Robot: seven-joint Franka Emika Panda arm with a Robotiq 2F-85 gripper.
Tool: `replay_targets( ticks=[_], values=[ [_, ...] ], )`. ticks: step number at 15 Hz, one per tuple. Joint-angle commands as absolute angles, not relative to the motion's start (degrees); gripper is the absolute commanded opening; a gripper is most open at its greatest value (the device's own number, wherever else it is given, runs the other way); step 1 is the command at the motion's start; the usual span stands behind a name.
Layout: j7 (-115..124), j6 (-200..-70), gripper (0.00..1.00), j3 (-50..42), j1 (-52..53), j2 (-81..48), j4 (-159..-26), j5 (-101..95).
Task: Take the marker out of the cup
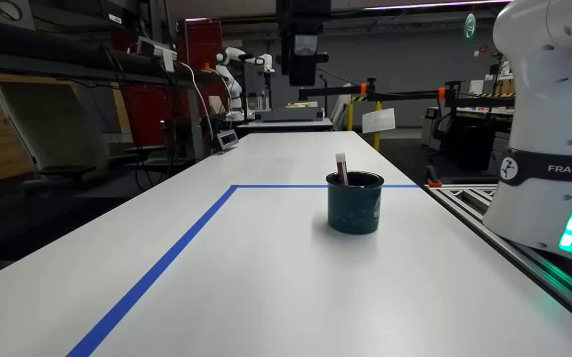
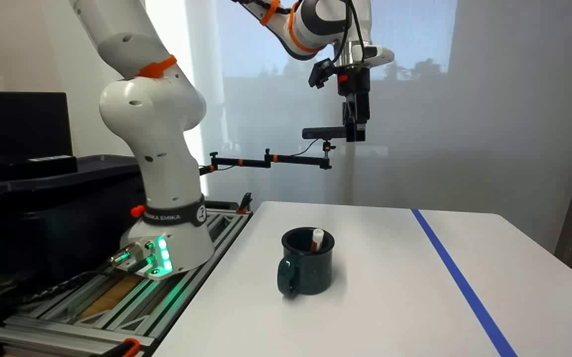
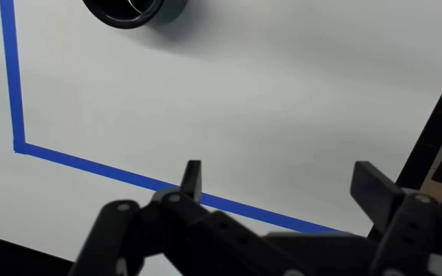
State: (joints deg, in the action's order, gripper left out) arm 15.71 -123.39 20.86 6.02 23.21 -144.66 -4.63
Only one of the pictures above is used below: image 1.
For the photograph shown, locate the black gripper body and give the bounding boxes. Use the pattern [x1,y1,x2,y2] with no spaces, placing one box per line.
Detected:
[277,0,333,86]

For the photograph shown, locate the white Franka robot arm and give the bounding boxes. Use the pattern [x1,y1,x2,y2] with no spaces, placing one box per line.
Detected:
[484,0,572,259]

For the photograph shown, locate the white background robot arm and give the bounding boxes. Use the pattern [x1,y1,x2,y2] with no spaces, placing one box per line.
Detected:
[215,0,333,122]

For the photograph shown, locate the dark teal enamel cup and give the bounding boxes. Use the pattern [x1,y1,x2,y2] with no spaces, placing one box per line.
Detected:
[327,170,384,233]

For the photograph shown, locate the white paper sign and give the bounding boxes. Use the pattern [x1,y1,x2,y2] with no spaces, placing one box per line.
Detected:
[362,106,396,132]

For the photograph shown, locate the red cabinet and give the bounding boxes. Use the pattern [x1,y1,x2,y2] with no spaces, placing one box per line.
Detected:
[128,17,225,140]

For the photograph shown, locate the orange black clamp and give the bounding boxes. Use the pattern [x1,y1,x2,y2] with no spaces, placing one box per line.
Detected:
[428,178,444,188]

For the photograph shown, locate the grey chair back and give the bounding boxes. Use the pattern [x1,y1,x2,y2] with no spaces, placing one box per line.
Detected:
[0,81,110,176]

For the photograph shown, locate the blue tape line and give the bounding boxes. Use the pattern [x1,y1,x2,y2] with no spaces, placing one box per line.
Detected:
[67,182,424,357]

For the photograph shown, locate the aluminium table edge rail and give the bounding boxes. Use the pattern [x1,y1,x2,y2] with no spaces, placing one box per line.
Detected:
[426,184,572,311]

